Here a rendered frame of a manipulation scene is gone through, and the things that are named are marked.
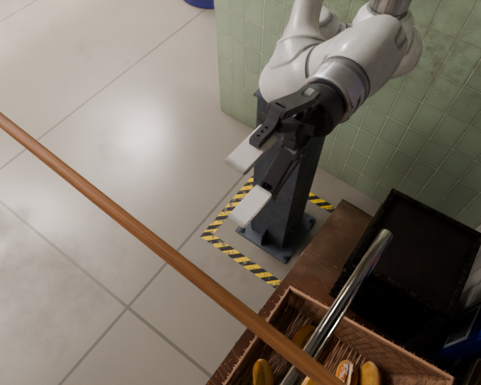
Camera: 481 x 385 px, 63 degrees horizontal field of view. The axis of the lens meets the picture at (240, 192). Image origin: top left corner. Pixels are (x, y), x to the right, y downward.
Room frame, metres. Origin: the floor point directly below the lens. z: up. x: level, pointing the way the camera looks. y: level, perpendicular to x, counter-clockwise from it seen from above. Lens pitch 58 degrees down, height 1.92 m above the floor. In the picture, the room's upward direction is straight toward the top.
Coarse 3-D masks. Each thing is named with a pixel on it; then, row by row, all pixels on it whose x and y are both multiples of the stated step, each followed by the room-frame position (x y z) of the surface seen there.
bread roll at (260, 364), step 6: (258, 360) 0.19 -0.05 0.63; (264, 360) 0.19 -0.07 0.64; (258, 366) 0.17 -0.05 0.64; (264, 366) 0.17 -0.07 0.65; (270, 366) 0.17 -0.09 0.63; (258, 372) 0.15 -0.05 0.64; (264, 372) 0.15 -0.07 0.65; (270, 372) 0.15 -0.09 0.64; (258, 378) 0.14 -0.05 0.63; (264, 378) 0.14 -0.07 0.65; (270, 378) 0.14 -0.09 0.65; (258, 384) 0.12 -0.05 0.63; (264, 384) 0.12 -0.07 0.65; (270, 384) 0.12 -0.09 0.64
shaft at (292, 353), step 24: (0, 120) 0.65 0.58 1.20; (24, 144) 0.57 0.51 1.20; (72, 168) 0.51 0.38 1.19; (96, 192) 0.44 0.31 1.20; (120, 216) 0.38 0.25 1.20; (144, 240) 0.33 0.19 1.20; (192, 264) 0.28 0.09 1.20; (216, 288) 0.23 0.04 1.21; (240, 312) 0.18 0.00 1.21; (264, 336) 0.14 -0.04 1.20; (288, 360) 0.11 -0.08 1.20; (312, 360) 0.11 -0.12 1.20; (336, 384) 0.07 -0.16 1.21
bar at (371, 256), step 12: (384, 240) 0.34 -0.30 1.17; (372, 252) 0.31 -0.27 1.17; (360, 264) 0.29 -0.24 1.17; (372, 264) 0.29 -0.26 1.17; (360, 276) 0.26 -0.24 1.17; (348, 288) 0.24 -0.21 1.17; (360, 288) 0.24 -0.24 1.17; (336, 300) 0.22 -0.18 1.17; (348, 300) 0.22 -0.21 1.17; (336, 312) 0.19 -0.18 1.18; (324, 324) 0.17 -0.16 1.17; (336, 324) 0.17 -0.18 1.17; (312, 336) 0.15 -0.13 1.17; (324, 336) 0.15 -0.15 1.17; (312, 348) 0.13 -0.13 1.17; (288, 372) 0.09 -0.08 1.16; (300, 372) 0.09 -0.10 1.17; (288, 384) 0.07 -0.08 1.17; (300, 384) 0.07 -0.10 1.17
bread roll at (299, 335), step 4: (300, 328) 0.28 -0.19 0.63; (304, 328) 0.28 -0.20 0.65; (308, 328) 0.28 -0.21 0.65; (312, 328) 0.28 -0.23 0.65; (296, 332) 0.27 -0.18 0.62; (300, 332) 0.27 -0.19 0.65; (304, 332) 0.27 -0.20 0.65; (308, 332) 0.27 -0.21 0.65; (312, 332) 0.27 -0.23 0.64; (296, 336) 0.26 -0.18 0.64; (300, 336) 0.26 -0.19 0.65; (304, 336) 0.25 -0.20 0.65; (308, 336) 0.26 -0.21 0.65; (296, 340) 0.25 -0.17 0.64; (300, 340) 0.24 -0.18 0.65; (304, 340) 0.24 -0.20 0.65; (296, 344) 0.23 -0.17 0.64; (300, 344) 0.23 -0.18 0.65; (304, 344) 0.23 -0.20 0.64
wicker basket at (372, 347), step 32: (288, 288) 0.38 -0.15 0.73; (288, 320) 0.32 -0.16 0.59; (320, 320) 0.31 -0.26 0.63; (352, 320) 0.27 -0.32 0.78; (256, 352) 0.22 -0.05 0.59; (352, 352) 0.22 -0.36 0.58; (384, 352) 0.20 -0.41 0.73; (224, 384) 0.11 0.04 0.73; (384, 384) 0.13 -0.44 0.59; (416, 384) 0.11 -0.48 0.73; (448, 384) 0.10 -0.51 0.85
